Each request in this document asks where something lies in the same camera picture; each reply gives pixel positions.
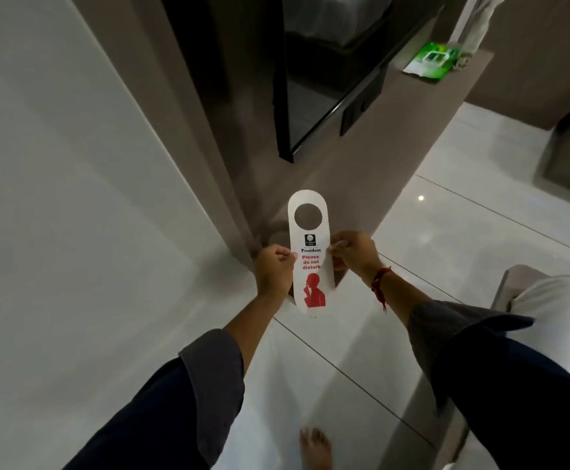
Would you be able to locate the person's left hand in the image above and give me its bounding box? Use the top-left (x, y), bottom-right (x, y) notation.
top-left (254, 244), bottom-right (299, 302)

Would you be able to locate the black wall socket panel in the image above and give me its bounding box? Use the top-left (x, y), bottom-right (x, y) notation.
top-left (339, 67), bottom-right (389, 137)

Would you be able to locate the white red door hanger sign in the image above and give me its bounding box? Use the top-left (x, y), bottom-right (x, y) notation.
top-left (287, 190), bottom-right (337, 317)

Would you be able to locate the person's right hand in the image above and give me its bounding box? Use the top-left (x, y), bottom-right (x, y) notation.
top-left (328, 231), bottom-right (385, 285)

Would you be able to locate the person's left forearm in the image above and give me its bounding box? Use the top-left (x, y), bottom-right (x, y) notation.
top-left (65, 289), bottom-right (288, 470)

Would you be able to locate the green white packet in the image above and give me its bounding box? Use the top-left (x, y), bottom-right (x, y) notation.
top-left (403, 41), bottom-right (462, 84)

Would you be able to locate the red thread wrist bracelet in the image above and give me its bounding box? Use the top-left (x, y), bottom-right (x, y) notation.
top-left (371, 266), bottom-right (393, 314)

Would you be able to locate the black wall television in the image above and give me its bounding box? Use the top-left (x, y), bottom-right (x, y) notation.
top-left (269, 0), bottom-right (454, 164)

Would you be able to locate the person's bare foot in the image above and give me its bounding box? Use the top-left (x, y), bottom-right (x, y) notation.
top-left (300, 428), bottom-right (334, 470)

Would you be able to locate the brown wooden counter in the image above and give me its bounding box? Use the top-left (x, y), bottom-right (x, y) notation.
top-left (236, 48), bottom-right (495, 274)

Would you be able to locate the person's right forearm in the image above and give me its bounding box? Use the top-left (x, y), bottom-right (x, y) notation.
top-left (368, 269), bottom-right (570, 470)

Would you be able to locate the white cloth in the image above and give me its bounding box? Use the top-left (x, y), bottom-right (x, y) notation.
top-left (448, 0), bottom-right (506, 70)

